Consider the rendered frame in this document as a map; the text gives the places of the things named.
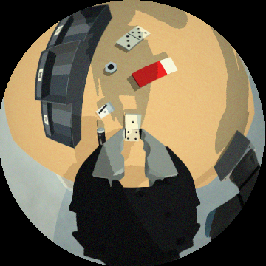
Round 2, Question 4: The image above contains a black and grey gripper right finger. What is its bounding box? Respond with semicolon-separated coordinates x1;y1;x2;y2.
139;128;200;207

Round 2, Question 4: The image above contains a black aa battery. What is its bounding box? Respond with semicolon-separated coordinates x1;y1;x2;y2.
97;128;106;145

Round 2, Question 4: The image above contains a dark grey rack of bins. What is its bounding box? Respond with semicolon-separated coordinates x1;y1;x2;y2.
35;4;112;148

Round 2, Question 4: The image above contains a red and white eraser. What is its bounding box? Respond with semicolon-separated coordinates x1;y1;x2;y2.
132;57;177;87

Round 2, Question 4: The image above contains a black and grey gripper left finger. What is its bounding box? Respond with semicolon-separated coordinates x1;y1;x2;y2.
69;127;126;213

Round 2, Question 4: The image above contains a grey hex nut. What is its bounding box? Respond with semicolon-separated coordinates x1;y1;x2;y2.
105;62;117;73

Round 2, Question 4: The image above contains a white domino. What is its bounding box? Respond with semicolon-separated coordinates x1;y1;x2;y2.
125;113;141;141
116;26;151;51

